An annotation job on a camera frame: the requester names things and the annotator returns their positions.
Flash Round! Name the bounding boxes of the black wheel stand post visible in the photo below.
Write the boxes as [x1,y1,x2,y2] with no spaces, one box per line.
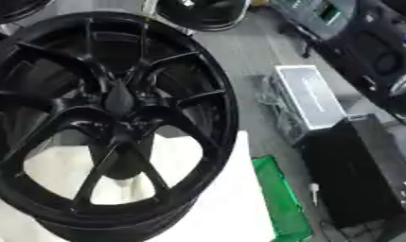
[88,131,156,181]

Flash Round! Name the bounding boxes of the silver metal case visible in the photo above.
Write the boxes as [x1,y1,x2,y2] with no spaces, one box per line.
[272,64,350,141]

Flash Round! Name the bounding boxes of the tangled grey cables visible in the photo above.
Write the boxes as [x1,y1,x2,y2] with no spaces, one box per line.
[250,73,302,140]

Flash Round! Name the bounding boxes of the black rectangular box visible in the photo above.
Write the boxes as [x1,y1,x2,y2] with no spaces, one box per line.
[291,113,406,229]

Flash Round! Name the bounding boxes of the black round wheel rim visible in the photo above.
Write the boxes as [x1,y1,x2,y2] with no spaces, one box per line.
[0,0,57,26]
[154,0,253,33]

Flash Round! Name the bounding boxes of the large black spoked wheel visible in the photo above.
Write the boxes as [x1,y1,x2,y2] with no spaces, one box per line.
[0,11,241,242]

